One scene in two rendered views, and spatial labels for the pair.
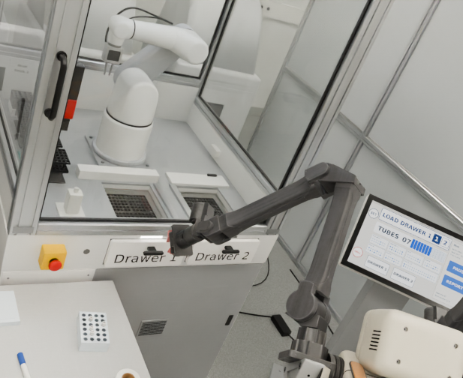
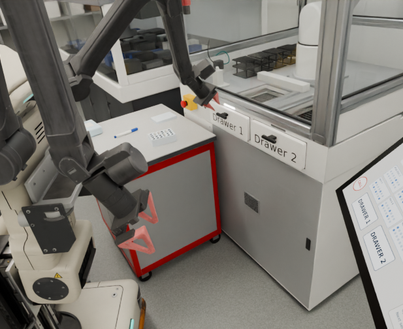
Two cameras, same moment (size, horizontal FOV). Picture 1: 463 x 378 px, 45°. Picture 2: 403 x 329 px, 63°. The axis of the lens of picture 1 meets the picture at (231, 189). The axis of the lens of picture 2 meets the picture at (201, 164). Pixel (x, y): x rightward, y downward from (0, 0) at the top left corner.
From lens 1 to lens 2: 2.13 m
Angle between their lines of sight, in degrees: 83
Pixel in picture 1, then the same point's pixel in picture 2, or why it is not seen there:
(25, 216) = not seen: hidden behind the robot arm
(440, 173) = not seen: outside the picture
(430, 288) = (400, 294)
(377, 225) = not seen: outside the picture
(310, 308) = not seen: hidden behind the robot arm
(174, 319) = (263, 204)
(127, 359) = (151, 154)
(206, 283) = (275, 178)
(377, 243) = (390, 180)
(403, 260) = (401, 221)
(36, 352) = (141, 132)
